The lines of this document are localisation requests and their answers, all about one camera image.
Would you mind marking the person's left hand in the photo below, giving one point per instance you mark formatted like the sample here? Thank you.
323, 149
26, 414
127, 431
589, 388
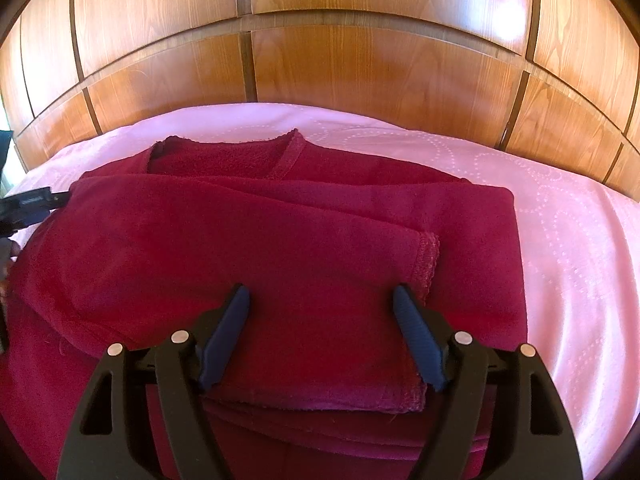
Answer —
7, 250

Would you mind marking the wooden panelled headboard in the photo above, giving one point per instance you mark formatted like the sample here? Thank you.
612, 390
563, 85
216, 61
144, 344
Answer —
380, 70

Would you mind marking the pink bed sheet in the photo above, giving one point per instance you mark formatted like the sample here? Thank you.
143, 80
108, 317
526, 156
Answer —
575, 240

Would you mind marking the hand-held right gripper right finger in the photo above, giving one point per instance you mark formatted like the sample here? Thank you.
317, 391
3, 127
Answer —
417, 340

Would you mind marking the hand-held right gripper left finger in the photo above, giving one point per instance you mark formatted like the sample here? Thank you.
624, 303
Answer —
225, 340

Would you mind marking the dark red knitted cardigan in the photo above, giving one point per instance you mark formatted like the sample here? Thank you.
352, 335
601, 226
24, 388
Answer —
280, 240

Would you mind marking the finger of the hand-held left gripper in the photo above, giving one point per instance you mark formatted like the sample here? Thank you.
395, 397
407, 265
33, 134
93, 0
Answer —
60, 199

